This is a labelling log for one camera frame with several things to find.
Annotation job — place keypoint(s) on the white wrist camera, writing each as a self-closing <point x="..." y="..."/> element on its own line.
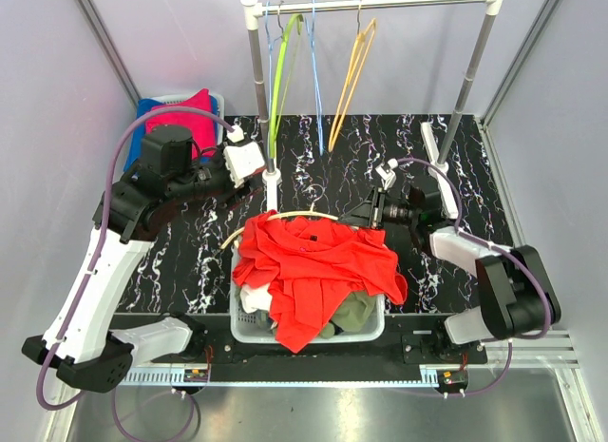
<point x="243" y="157"/>
<point x="386" y="173"/>

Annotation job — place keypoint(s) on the white back laundry basket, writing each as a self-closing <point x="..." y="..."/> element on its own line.
<point x="137" y="136"/>

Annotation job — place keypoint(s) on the olive green tank top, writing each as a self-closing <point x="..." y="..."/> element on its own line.
<point x="351" y="315"/>

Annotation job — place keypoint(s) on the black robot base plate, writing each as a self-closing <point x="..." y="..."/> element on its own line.
<point x="408" y="344"/>

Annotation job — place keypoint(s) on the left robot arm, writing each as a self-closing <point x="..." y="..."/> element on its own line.
<point x="171" y="170"/>

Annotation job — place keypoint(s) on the white pink garment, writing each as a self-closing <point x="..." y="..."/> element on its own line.
<point x="255" y="299"/>

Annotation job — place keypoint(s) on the yellow hanger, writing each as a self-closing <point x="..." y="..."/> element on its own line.
<point x="359" y="54"/>

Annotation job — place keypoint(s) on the metal clothes rack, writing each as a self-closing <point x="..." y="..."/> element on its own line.
<point x="268" y="117"/>

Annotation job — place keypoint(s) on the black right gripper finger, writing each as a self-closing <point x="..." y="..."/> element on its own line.
<point x="365" y="209"/>
<point x="360" y="219"/>

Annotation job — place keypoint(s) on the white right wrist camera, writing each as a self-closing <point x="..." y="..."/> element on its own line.
<point x="386" y="173"/>

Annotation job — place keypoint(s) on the empty light blue hanger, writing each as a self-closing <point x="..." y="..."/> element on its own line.
<point x="271" y="40"/>

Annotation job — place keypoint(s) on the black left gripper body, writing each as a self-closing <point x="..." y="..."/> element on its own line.
<point x="209" y="180"/>

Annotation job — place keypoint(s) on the pink folded garment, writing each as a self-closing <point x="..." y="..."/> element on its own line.
<point x="203" y="129"/>

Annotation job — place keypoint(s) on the light blue wire hanger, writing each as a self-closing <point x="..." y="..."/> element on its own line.
<point x="310" y="28"/>

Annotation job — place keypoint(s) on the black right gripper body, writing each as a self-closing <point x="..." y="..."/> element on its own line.
<point x="396" y="211"/>

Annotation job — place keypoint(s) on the red tank top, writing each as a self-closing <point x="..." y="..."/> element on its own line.
<point x="312" y="265"/>

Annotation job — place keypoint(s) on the neon green hanger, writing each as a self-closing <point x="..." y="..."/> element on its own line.
<point x="280" y="86"/>

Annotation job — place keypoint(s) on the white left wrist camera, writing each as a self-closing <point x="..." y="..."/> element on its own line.
<point x="243" y="157"/>

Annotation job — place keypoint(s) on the white laundry basket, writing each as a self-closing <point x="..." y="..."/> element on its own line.
<point x="137" y="136"/>
<point x="245" y="329"/>

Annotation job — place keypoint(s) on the white front laundry basket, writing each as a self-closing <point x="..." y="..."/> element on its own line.
<point x="245" y="329"/>

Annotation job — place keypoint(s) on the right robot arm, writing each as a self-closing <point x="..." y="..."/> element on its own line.
<point x="516" y="297"/>

